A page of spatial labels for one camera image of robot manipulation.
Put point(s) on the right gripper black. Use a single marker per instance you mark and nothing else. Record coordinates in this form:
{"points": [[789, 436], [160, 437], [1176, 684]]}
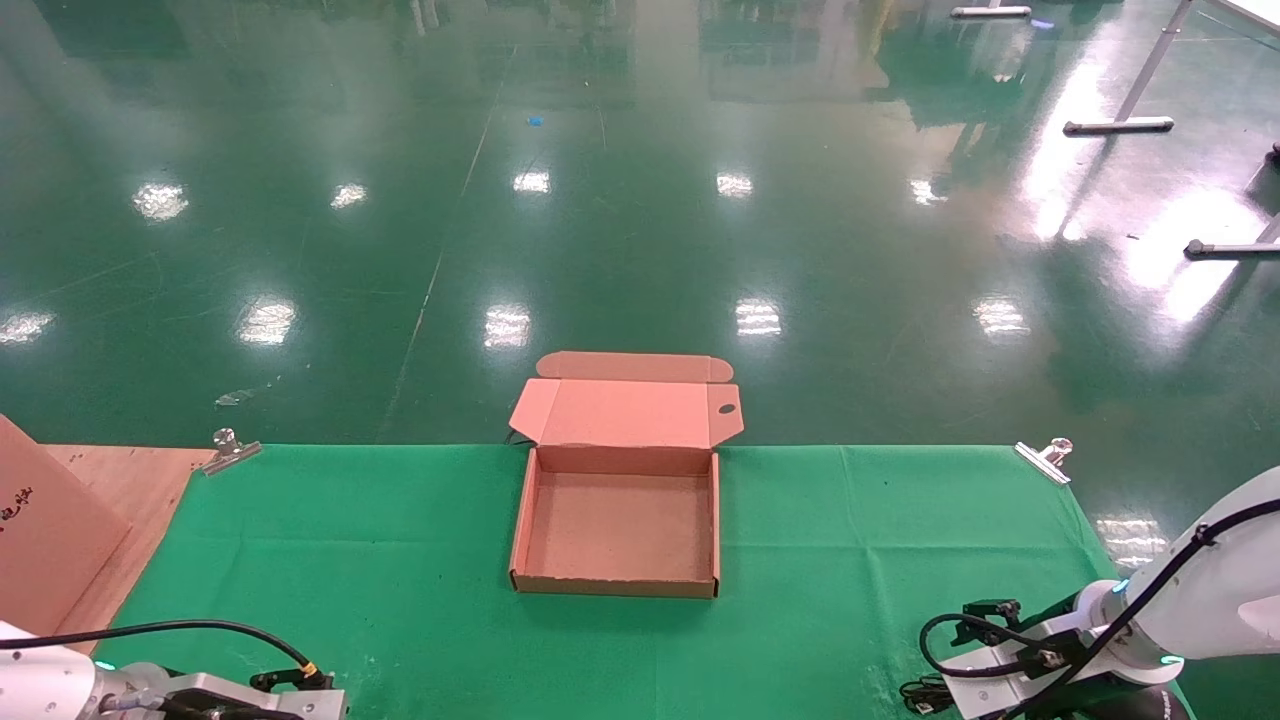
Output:
{"points": [[1120, 705]]}

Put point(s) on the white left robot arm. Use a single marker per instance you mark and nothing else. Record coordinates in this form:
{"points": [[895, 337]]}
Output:
{"points": [[40, 685]]}

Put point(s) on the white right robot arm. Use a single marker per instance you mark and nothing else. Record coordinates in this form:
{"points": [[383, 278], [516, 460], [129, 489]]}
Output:
{"points": [[1230, 580]]}

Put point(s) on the flat open cardboard box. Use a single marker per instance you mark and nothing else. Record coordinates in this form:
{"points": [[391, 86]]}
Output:
{"points": [[620, 530]]}

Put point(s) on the tall printed cardboard box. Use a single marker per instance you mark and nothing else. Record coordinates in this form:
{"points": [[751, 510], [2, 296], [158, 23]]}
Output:
{"points": [[50, 540]]}

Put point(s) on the metal binder clip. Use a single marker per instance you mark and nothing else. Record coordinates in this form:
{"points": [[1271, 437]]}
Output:
{"points": [[1045, 462], [230, 455]]}

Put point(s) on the grey table leg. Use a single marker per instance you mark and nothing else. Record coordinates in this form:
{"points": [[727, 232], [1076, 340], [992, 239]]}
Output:
{"points": [[1230, 248], [1120, 126], [990, 12]]}

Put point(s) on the green table cloth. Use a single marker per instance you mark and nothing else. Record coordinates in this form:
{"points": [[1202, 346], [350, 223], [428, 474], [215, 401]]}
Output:
{"points": [[400, 580]]}

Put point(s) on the clear floor scrap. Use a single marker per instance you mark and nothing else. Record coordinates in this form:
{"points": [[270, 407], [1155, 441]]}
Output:
{"points": [[235, 397]]}

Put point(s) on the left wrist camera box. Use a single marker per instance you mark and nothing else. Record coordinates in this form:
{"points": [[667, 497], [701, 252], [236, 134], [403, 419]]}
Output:
{"points": [[320, 705]]}

